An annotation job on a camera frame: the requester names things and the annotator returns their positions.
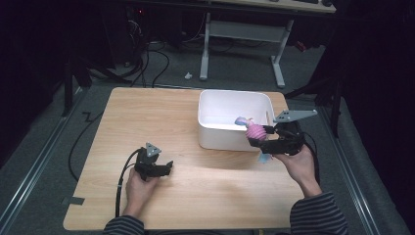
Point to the white plastic bin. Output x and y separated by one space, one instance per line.
228 112

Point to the person's left hand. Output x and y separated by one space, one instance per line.
138 192

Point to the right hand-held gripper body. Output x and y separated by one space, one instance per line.
287 140

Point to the desk with white metal legs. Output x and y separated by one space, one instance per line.
243 31

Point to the metal floor rail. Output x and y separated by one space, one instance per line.
350 176
39 156

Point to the grey tape strip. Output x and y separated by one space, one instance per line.
74 201

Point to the black stand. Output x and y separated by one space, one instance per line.
334 98
70 84

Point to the dark computer tower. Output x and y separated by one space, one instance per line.
135 36

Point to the doll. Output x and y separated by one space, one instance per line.
256 132

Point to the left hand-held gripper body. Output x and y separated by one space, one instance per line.
147 161

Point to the white paper scrap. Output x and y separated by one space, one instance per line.
188 76

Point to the person's right hand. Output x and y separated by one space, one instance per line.
301 168

